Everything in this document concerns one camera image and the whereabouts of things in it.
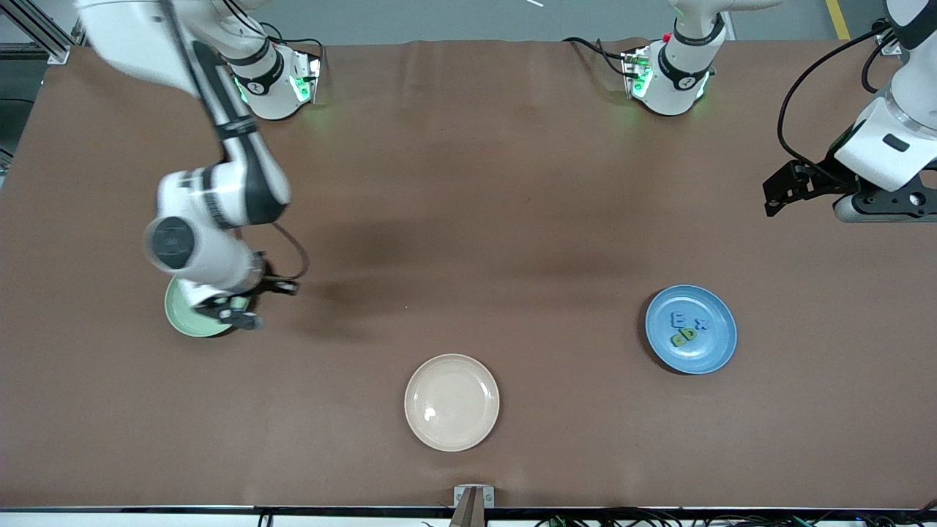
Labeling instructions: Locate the green plastic plate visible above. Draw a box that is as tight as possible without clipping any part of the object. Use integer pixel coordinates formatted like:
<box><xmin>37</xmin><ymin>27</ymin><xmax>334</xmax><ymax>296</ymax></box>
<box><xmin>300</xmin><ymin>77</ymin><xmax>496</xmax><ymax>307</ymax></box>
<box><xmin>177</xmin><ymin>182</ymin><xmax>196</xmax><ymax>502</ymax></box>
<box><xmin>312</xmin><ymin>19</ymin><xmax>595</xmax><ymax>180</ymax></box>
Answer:
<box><xmin>164</xmin><ymin>277</ymin><xmax>253</xmax><ymax>339</ymax></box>

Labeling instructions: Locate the blue plastic plate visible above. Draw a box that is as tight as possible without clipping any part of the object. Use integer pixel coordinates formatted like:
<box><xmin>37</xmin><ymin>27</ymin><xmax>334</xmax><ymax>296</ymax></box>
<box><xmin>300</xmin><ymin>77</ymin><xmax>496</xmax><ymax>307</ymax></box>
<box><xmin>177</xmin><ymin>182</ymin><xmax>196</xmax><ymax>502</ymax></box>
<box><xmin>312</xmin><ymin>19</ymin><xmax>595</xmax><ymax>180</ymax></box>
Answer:
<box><xmin>645</xmin><ymin>285</ymin><xmax>738</xmax><ymax>375</ymax></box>

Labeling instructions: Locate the beige plastic plate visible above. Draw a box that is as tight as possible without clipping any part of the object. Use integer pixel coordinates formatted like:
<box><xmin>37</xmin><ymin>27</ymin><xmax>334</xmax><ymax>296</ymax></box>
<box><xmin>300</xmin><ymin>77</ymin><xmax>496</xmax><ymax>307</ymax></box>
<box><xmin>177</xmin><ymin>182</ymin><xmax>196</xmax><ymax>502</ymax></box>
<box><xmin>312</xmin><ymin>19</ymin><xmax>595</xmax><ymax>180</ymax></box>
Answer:
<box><xmin>404</xmin><ymin>354</ymin><xmax>501</xmax><ymax>452</ymax></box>

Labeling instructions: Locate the brown table cover sheet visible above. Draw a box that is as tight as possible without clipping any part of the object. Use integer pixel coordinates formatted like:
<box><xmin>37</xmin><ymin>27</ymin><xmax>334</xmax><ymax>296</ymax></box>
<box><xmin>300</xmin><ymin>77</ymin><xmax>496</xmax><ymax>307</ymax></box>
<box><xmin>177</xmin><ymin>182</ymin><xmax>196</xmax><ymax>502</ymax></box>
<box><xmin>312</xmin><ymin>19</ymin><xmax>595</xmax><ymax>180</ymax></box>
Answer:
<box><xmin>0</xmin><ymin>38</ymin><xmax>937</xmax><ymax>509</ymax></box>

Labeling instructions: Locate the black right arm base cable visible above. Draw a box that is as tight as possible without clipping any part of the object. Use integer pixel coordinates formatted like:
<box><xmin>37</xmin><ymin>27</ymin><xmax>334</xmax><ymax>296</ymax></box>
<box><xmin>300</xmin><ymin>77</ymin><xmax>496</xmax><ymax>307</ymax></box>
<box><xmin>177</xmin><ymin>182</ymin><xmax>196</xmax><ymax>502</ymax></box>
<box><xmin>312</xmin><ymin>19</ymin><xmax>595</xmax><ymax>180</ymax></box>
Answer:
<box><xmin>220</xmin><ymin>0</ymin><xmax>324</xmax><ymax>59</ymax></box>

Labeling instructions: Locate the black arm base cable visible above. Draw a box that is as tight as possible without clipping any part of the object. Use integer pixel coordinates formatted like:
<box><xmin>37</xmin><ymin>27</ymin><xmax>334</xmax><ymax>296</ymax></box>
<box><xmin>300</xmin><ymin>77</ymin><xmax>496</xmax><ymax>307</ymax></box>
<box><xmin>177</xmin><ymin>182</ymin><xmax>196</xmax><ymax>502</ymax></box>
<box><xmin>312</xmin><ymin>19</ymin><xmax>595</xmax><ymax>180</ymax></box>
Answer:
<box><xmin>562</xmin><ymin>37</ymin><xmax>632</xmax><ymax>78</ymax></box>
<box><xmin>220</xmin><ymin>0</ymin><xmax>324</xmax><ymax>59</ymax></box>

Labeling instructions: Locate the grey camera pole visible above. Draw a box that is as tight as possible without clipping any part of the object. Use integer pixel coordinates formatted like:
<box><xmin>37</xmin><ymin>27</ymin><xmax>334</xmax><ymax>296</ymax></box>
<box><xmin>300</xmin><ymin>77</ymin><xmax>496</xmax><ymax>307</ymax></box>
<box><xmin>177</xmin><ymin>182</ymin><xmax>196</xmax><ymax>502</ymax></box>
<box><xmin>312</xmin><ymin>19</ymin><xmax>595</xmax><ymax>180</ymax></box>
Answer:
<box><xmin>448</xmin><ymin>487</ymin><xmax>488</xmax><ymax>527</ymax></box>

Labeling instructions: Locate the metal camera pole bracket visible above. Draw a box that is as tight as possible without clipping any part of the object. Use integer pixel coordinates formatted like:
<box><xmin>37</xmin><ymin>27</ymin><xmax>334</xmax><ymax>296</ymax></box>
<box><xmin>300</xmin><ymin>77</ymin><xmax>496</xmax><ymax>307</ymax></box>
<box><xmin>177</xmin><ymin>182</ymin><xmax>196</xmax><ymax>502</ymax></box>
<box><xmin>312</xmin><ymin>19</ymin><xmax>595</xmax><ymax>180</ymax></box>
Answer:
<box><xmin>452</xmin><ymin>484</ymin><xmax>496</xmax><ymax>527</ymax></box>

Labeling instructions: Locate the black left arm base cable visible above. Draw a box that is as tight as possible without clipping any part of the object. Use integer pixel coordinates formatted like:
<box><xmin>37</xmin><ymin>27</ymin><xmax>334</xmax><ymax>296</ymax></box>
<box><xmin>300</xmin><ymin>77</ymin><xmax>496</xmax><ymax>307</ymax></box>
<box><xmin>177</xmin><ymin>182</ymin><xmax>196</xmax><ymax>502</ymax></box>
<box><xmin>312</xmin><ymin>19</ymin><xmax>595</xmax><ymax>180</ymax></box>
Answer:
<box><xmin>562</xmin><ymin>37</ymin><xmax>632</xmax><ymax>78</ymax></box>

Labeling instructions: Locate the black cable bundle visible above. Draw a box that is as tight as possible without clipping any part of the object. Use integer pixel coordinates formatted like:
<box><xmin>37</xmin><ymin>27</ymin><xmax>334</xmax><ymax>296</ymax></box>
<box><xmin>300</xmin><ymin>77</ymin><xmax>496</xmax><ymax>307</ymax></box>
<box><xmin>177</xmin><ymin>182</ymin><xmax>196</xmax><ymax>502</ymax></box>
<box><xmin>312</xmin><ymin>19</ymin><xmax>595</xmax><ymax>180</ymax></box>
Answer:
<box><xmin>534</xmin><ymin>509</ymin><xmax>937</xmax><ymax>527</ymax></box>

